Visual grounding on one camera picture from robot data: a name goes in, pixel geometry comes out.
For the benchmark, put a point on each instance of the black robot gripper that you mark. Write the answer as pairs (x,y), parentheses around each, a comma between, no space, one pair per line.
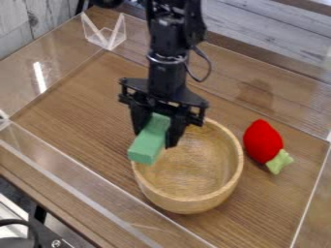
(163,94)

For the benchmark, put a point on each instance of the green rectangular block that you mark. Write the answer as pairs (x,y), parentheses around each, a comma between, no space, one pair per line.
(150,141)

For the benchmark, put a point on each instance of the light wooden bowl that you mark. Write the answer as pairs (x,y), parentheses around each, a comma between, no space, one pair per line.
(195,175)

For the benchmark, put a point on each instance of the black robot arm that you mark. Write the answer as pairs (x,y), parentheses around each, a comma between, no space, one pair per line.
(177,29)

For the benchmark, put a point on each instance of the red plush strawberry toy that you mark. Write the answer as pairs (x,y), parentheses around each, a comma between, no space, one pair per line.
(265,146)

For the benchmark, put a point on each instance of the clear acrylic corner bracket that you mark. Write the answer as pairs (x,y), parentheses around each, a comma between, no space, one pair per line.
(106,38)

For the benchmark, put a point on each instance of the clear acrylic tray wall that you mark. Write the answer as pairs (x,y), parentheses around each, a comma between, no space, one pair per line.
(110,217)

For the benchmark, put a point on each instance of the black table clamp mount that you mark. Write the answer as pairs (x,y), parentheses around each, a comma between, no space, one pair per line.
(41,236)

